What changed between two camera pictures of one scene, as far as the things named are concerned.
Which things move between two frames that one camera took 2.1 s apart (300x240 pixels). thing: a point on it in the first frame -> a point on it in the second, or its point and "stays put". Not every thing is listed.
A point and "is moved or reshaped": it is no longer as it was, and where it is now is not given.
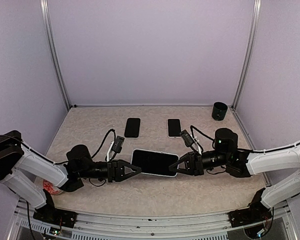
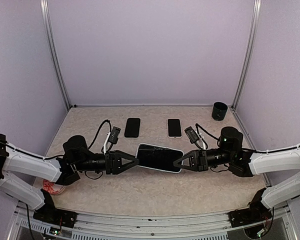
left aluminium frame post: (44, 7) stays put
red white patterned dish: (53, 189) stays put
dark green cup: (219, 111) stays put
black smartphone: (154, 162) is moved or reshaped
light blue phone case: (155, 163) -> (161, 147)
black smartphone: (132, 127) stays put
